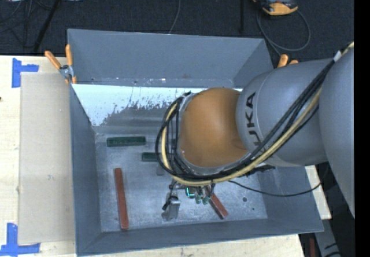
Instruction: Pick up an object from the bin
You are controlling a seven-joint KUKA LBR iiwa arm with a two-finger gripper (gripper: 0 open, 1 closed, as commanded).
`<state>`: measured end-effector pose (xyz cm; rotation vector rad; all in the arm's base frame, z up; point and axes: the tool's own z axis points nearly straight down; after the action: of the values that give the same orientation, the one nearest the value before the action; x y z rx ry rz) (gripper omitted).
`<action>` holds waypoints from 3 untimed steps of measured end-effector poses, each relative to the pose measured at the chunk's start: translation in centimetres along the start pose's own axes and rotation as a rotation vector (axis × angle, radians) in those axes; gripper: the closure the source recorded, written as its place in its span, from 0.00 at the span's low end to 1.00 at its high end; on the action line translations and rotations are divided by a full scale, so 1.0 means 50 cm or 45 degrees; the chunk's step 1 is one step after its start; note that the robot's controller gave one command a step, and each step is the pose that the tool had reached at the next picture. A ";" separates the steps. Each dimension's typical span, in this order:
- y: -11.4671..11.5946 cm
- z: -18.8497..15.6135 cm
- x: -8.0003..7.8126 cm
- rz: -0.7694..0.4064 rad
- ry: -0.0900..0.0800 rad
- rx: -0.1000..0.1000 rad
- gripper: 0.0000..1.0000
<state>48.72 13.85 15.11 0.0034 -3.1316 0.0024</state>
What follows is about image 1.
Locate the pale flat board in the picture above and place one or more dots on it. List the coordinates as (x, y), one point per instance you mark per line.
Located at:
(46, 148)

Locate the dark green flat block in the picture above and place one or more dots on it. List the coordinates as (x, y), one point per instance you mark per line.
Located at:
(149, 156)
(126, 141)

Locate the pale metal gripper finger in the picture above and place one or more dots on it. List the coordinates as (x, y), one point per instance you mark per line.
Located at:
(167, 215)
(175, 205)

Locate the grey metal bin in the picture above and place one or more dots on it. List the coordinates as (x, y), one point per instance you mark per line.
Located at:
(144, 192)

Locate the red-brown flat block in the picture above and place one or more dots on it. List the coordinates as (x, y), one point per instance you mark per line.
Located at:
(121, 198)
(219, 208)

